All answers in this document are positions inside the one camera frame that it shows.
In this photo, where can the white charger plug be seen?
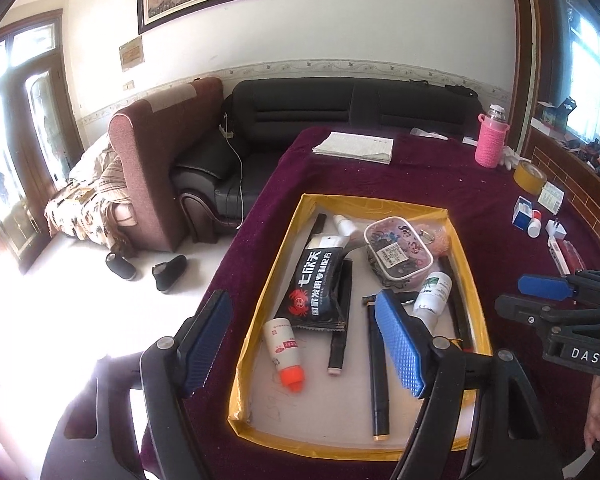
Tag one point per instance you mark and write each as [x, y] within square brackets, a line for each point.
[557, 230]

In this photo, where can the pink knit-sleeved thermos bottle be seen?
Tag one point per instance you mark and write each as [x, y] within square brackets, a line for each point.
[491, 140]

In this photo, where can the patterned blanket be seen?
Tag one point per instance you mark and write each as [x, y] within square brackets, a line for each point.
[90, 200]

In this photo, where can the long white tube box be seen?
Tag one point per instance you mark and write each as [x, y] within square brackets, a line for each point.
[559, 256]

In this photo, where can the small white spray bottle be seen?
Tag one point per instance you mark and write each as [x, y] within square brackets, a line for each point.
[344, 225]

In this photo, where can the yellow tape roll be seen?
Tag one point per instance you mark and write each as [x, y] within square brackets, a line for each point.
[529, 176]

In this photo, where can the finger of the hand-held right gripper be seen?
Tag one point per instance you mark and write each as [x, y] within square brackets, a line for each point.
[525, 311]
[545, 286]

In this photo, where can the black leather sofa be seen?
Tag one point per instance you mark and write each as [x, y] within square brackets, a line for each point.
[290, 105]

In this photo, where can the maroon armchair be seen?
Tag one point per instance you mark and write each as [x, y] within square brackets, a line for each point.
[150, 170]

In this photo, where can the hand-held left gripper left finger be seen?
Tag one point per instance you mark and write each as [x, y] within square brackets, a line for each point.
[205, 340]

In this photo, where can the white bottle with orange cap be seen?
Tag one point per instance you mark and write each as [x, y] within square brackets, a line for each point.
[282, 347]

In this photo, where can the long black stick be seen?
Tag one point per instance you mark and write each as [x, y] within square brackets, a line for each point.
[457, 305]

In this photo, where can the wooden cabinet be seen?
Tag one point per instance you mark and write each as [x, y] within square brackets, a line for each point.
[570, 170]

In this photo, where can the wall switch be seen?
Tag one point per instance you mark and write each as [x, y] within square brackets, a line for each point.
[128, 85]

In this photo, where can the red packet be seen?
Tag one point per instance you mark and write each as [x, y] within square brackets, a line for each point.
[573, 256]

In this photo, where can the white bottle with red cap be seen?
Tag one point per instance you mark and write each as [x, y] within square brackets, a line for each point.
[534, 227]

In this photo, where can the thin black pen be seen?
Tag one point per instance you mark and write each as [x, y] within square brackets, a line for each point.
[316, 230]

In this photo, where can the white tissue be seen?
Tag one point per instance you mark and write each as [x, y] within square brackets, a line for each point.
[430, 133]

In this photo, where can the black shoe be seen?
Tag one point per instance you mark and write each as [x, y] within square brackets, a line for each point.
[170, 272]
[121, 264]

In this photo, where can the small wall plaque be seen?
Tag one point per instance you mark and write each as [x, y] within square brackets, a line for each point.
[131, 53]

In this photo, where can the white medicine box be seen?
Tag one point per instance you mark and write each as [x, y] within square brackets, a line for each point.
[551, 198]

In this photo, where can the black bag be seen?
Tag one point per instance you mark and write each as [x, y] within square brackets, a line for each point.
[460, 91]

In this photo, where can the clear pink cosmetic pouch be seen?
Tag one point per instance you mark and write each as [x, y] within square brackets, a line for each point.
[397, 250]

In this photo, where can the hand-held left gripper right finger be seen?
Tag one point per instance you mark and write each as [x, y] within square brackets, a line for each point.
[400, 345]

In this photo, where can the black printed packet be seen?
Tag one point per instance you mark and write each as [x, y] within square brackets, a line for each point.
[320, 285]

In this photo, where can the person's right hand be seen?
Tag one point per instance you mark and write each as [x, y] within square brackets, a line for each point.
[596, 410]

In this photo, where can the white bottle with green label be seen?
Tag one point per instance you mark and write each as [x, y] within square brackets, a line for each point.
[432, 295]

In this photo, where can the long black marker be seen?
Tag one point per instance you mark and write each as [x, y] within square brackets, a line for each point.
[378, 375]

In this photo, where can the yellow-edged cardboard tray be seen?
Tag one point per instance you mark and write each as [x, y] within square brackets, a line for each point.
[330, 410]

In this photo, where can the white paper stack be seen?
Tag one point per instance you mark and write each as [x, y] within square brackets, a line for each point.
[355, 145]

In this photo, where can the blue and white box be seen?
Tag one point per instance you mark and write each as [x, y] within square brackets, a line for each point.
[522, 212]

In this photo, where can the wooden door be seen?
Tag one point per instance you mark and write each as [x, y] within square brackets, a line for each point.
[25, 135]

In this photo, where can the short black pen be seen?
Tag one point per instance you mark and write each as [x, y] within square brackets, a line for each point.
[341, 320]

